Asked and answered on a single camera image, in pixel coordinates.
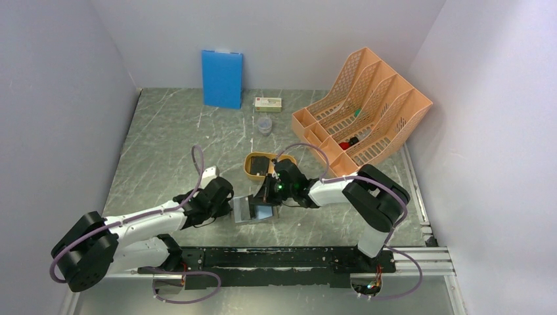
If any red black object in rack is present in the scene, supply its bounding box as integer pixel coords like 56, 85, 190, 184
339, 136, 360, 150

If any small clear plastic cup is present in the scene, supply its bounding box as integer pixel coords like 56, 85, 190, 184
256, 117, 273, 136

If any black credit card stack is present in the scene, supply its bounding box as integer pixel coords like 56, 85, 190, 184
248, 156, 270, 177

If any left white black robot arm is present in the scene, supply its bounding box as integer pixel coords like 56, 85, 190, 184
49, 173, 234, 292

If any blue board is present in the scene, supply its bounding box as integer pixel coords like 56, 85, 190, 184
201, 50, 243, 110

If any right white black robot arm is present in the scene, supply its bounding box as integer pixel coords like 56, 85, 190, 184
248, 159, 411, 272

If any small white red box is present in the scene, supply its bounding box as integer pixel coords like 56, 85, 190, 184
254, 97, 282, 113

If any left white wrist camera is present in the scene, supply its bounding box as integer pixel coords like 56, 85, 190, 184
202, 166, 220, 180

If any orange file organizer rack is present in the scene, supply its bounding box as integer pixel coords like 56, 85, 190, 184
292, 47, 433, 177

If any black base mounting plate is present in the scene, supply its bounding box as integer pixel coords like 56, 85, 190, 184
137, 245, 397, 291

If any grey card holder wallet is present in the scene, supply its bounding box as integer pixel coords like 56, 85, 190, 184
231, 194, 277, 224

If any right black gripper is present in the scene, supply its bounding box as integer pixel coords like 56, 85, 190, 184
250, 173, 296, 207

